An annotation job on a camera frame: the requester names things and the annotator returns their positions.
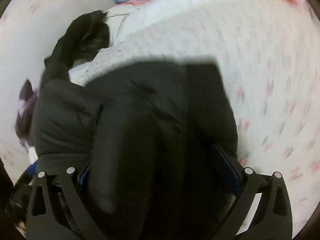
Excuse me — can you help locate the large black puffer jacket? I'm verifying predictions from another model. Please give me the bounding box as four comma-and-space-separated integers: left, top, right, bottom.
31, 61, 238, 239

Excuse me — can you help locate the purple lilac folded jacket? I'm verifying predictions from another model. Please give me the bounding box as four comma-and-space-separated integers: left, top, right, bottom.
15, 79, 38, 150

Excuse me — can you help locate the cherry print bed sheet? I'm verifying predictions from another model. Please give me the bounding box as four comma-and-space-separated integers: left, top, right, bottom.
27, 0, 320, 238

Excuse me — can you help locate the crumpled black jacket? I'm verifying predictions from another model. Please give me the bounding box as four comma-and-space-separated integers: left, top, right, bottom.
41, 10, 110, 83

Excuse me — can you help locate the pink pillow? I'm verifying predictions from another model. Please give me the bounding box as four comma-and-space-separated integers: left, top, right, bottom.
118, 0, 151, 6

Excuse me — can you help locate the white striped duvet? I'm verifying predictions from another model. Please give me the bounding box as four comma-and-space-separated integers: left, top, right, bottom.
103, 0, 266, 48

